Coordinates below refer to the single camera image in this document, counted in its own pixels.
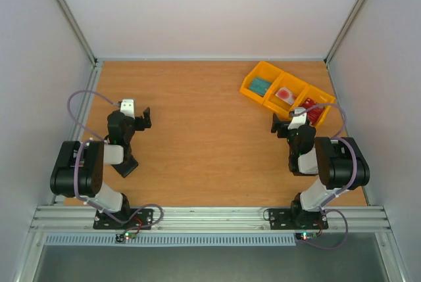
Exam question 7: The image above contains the black card holder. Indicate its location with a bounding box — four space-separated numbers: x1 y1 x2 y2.
112 156 138 178

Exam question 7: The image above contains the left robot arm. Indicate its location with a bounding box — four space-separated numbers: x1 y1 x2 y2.
50 108 152 228

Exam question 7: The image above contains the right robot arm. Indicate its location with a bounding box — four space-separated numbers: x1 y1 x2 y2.
268 114 370 230

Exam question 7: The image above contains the red circle card stack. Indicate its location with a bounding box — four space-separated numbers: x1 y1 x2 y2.
275 87 297 105

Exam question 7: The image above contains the yellow bin with circle cards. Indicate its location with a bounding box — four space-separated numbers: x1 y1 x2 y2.
263 72 309 118

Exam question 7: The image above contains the green card stack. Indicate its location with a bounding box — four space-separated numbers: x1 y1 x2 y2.
249 77 272 97

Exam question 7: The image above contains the yellow bin with red cards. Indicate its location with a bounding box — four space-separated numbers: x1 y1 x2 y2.
291 85 335 128

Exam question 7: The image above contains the yellow bin with green cards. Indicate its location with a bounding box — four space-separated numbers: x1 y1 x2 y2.
239 61 285 105

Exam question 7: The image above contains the right circuit board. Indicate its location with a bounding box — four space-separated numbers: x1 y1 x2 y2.
295 232 319 241

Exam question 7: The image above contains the circuit board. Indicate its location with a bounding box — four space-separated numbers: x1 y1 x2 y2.
115 232 137 243
295 232 319 241

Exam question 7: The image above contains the left circuit board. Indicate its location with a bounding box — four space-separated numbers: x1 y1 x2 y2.
115 232 137 243

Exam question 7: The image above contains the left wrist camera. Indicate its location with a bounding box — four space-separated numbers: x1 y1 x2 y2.
120 99 136 119

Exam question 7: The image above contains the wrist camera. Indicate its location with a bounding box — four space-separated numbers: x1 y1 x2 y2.
287 107 307 130
120 99 136 119

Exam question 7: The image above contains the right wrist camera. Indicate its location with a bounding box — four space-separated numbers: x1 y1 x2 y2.
287 107 307 130

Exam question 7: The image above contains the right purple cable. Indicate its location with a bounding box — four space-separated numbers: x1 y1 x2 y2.
289 103 358 250

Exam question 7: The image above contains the left aluminium rail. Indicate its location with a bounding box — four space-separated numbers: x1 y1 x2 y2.
49 60 104 206

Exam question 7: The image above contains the aluminium rail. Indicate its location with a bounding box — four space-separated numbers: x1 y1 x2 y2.
49 60 104 206
30 205 391 233

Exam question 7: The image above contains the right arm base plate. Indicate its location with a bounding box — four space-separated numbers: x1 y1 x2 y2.
268 208 329 230

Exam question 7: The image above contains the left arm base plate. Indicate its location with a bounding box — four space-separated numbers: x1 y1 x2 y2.
93 208 153 230

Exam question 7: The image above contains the front aluminium rail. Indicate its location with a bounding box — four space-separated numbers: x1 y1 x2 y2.
30 205 391 233

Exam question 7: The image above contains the grey slotted cable duct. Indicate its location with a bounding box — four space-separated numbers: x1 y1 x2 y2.
44 233 296 247

